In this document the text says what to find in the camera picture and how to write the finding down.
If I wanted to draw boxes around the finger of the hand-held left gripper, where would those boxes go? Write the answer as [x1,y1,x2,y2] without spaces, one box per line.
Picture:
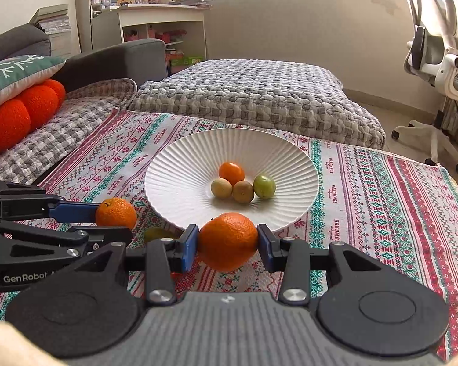
[0,178,100,224]
[0,219,133,264]

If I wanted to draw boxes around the orange lobed cushion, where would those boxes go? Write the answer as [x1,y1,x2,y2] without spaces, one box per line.
[0,79,67,161]

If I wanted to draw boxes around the white office chair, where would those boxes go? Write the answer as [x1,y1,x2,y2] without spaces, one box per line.
[391,0,458,174]

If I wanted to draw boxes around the tan round fruit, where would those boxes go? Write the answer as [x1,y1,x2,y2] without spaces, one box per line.
[211,178,233,199]

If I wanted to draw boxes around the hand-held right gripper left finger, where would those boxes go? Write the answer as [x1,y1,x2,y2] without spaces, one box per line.
[72,224,200,306]

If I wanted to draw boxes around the red green patterned tablecloth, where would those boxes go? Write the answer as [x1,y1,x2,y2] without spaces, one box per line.
[0,109,458,363]

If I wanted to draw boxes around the grey quilted ottoman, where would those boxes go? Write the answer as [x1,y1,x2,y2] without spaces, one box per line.
[128,59,387,150]

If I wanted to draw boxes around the white desk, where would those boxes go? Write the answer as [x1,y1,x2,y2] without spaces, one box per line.
[91,4,209,77]

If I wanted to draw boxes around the light green fruit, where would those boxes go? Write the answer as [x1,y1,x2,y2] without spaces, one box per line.
[253,174,276,199]

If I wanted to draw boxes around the grey sofa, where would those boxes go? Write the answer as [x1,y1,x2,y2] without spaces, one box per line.
[0,23,166,92]

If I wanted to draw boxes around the brown kiwi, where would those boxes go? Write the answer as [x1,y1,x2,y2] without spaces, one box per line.
[232,180,256,203]

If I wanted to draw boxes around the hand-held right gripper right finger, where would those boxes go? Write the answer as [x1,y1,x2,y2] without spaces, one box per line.
[256,224,391,304]

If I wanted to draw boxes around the green box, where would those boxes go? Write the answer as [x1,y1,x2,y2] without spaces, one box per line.
[167,55,204,67]

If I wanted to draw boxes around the green snowflake pillow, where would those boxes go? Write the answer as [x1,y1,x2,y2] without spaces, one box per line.
[0,54,66,117]

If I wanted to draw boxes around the dark green fruit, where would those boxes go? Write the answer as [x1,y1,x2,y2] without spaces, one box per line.
[144,228,180,243]

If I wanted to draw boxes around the large orange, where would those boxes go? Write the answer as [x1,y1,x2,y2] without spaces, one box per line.
[198,212,259,273]

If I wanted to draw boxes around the white ribbed plate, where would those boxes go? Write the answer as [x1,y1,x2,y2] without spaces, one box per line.
[144,128,318,233]

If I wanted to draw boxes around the small orange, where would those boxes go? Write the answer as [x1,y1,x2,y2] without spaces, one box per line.
[219,162,245,186]

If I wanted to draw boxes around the grey checked quilted blanket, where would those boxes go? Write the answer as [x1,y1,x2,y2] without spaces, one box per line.
[0,78,138,185]

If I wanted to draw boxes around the mandarin with green stem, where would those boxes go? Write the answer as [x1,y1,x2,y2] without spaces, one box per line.
[95,197,138,231]

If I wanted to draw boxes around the stack of books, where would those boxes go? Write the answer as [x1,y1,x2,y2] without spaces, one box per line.
[30,4,72,59]

